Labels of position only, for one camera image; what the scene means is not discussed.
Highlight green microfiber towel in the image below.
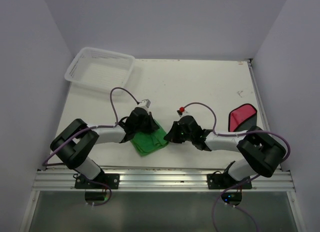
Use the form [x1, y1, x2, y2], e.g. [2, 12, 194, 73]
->
[130, 121, 169, 157]

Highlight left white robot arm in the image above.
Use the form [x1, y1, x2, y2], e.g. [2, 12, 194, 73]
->
[50, 107, 160, 189]

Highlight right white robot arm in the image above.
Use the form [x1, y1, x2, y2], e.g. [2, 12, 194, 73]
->
[164, 115, 289, 189]

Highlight white plastic basket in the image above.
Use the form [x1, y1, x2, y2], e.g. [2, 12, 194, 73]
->
[64, 47, 136, 93]

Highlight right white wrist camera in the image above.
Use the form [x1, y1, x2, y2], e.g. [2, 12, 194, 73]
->
[177, 106, 191, 118]

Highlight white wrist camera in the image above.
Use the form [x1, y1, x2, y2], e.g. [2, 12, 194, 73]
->
[177, 106, 191, 118]
[137, 99, 151, 111]

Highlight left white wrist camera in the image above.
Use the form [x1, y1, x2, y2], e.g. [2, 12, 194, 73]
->
[137, 99, 151, 111]

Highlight aluminium mounting rail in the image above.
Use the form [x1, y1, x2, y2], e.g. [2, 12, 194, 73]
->
[32, 167, 295, 192]

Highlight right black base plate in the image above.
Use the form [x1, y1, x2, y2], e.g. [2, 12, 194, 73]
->
[206, 171, 253, 190]

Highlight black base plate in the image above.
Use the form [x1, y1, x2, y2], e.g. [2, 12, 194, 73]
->
[72, 173, 120, 190]
[206, 171, 253, 190]

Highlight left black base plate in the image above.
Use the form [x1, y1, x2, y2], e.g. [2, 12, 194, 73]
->
[72, 173, 120, 190]

